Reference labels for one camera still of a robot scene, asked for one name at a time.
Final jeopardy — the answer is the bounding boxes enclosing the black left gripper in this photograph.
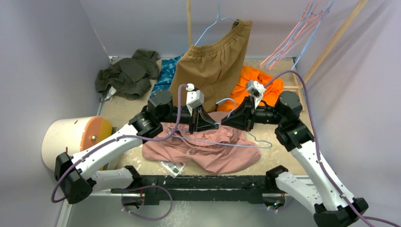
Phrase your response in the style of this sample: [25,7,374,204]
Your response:
[159,104,218,135]

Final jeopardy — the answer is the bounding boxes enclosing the light blue wire hanger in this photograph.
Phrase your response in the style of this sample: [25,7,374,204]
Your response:
[173,98,273,149]

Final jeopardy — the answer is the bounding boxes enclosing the pink shorts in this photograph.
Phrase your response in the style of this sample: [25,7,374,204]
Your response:
[142,124,262,175]

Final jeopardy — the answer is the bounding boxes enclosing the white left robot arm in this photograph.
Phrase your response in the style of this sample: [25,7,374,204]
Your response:
[51,85,218,204]

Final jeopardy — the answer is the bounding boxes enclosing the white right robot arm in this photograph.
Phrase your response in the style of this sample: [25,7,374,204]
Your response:
[221,91,368,227]

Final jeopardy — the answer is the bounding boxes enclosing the tan khaki shorts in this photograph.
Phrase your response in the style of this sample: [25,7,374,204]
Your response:
[169,19,252,113]

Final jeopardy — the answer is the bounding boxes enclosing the blue patterned shorts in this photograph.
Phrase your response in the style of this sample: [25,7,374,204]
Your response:
[150,55,182,97]

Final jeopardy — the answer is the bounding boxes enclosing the dark green shorts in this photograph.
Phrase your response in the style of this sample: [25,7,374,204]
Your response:
[95,49,159,100]

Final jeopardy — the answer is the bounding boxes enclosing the light blue hanger holding shorts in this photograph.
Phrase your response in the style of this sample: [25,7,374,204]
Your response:
[194,0,239,46]

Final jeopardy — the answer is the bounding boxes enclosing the light blue hanger middle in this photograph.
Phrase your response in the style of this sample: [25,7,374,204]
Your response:
[264,0,320,68]

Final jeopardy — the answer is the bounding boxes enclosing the clear plastic packet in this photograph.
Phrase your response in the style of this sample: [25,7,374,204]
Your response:
[158,161,186,178]

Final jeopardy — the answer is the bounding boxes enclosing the white cylindrical bin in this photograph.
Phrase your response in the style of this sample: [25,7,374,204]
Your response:
[42,117,92,171]

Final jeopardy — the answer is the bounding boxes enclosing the wooden clothes rack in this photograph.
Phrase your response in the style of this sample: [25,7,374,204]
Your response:
[191,0,357,113]

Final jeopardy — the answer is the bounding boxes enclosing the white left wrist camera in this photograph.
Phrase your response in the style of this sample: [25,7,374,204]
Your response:
[186,83,204,115]

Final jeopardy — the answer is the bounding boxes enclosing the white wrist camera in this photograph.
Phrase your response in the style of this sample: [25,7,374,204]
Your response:
[186,83,204,115]
[246,79,266,109]

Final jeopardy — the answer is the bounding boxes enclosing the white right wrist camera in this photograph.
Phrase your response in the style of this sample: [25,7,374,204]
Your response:
[246,79,266,109]

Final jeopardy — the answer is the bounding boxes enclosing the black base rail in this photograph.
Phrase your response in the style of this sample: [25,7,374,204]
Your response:
[111,175,281,205]

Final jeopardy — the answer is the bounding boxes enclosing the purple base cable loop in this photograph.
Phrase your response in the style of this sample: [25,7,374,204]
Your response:
[121,183,174,221]

